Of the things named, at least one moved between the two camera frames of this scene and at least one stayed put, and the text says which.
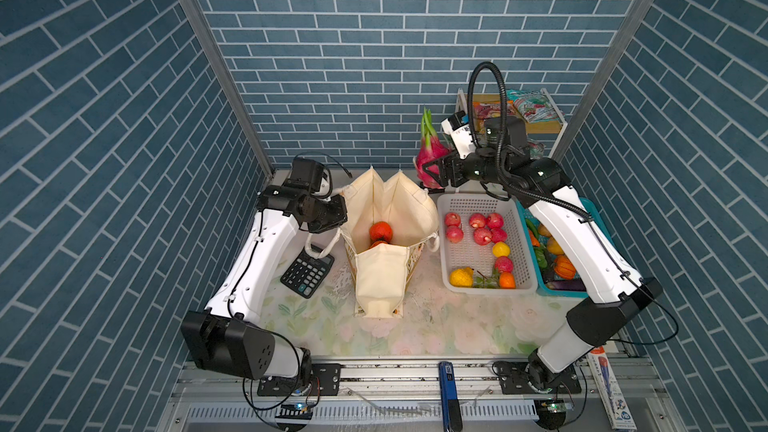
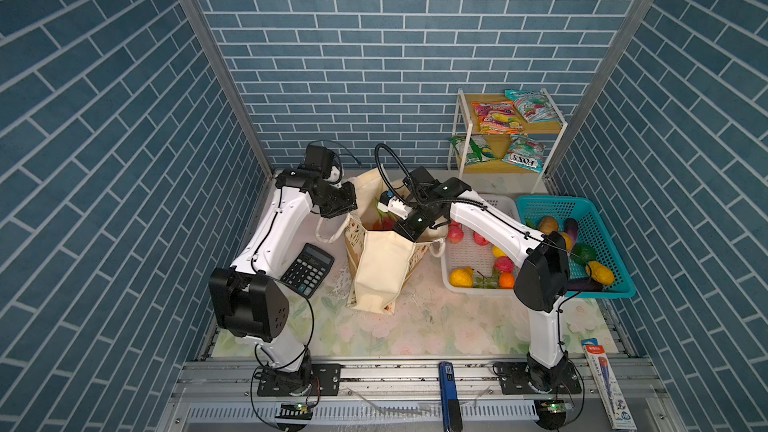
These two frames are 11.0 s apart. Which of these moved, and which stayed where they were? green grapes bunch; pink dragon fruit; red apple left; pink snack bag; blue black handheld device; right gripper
Moved: right gripper; pink dragon fruit
Stayed: pink snack bag; green grapes bunch; blue black handheld device; red apple left
